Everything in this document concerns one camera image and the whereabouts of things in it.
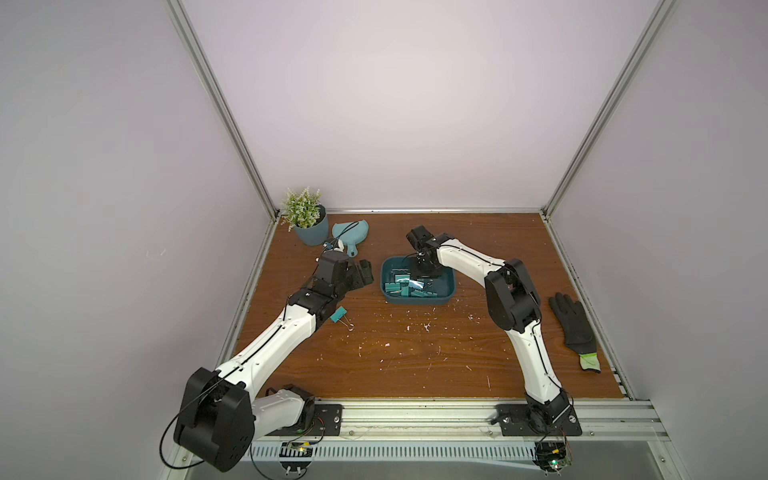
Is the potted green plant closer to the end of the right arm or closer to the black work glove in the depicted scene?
the end of the right arm

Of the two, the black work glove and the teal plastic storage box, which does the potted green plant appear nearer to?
the teal plastic storage box

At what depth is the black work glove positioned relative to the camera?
0.83 m

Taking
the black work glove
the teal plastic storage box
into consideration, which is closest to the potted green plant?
the teal plastic storage box
